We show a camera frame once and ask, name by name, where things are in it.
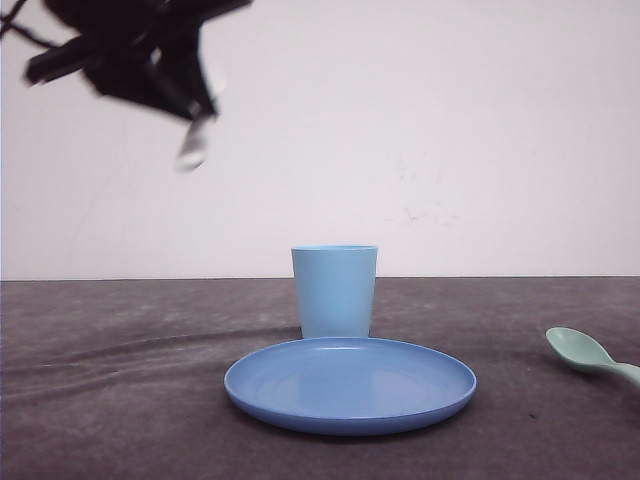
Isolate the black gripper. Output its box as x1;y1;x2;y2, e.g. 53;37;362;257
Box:
25;0;247;121

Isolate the white plastic fork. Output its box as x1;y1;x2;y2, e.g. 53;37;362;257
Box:
174;106;220;173

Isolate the light blue plastic cup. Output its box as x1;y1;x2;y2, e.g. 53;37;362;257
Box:
291;245;378;339

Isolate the mint green plastic spoon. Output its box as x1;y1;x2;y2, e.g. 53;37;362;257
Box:
545;327;639;387

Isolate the grey table cloth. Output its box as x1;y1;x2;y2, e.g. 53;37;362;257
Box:
1;277;639;479

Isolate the blue plastic plate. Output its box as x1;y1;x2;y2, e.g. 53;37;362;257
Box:
224;337;477;436

